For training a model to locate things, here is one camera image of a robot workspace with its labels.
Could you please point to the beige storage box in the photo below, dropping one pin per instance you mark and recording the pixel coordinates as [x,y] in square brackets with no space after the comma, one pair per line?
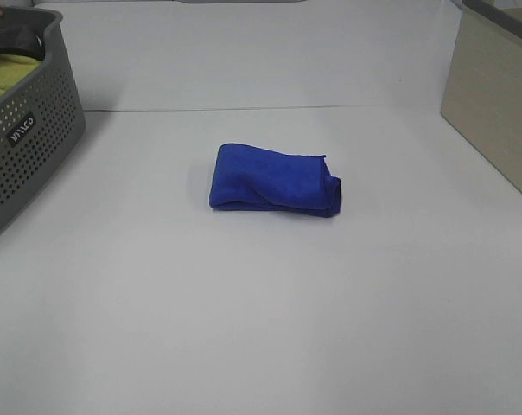
[482,99]

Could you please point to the blue microfiber towel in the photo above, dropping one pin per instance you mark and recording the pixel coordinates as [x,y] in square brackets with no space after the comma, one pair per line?
[247,178]

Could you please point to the grey perforated laundry basket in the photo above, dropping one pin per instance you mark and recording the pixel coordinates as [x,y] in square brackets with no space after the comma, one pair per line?
[41,117]

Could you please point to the yellow-green towel in basket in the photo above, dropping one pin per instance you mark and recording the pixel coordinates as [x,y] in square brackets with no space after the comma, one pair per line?
[14,68]

